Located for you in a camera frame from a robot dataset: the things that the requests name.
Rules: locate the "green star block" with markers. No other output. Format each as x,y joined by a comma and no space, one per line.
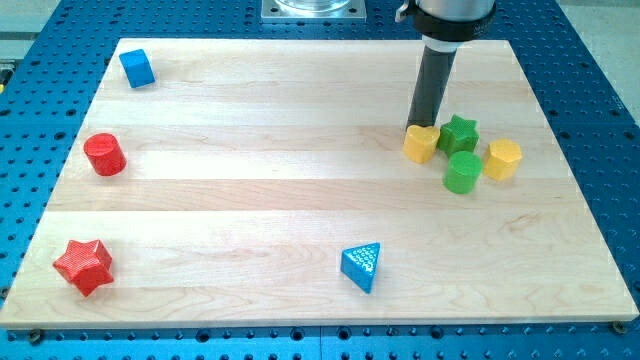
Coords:
459,134

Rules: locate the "green cylinder block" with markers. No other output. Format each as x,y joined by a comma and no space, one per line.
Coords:
462,173

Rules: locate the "yellow heart block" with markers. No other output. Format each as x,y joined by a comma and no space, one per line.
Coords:
420,143

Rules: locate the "yellow hexagon block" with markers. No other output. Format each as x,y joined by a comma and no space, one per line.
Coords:
502,159

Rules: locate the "blue perforated metal table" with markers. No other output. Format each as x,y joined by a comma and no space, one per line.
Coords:
51,90

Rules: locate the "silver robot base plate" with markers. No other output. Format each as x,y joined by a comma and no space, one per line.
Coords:
287,11

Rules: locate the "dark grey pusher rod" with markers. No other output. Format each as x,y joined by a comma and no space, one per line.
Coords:
433,74

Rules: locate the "red star block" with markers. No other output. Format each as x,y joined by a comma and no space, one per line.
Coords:
86,265

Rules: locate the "blue triangle block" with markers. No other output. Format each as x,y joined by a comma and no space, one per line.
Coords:
359,264

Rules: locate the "red cylinder block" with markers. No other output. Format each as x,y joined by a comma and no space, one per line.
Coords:
105,154

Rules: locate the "wooden board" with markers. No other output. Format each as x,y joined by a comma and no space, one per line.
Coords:
251,166

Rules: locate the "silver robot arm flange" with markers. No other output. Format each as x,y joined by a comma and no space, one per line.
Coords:
448,20

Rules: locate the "blue cube block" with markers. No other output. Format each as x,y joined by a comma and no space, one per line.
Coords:
137,68

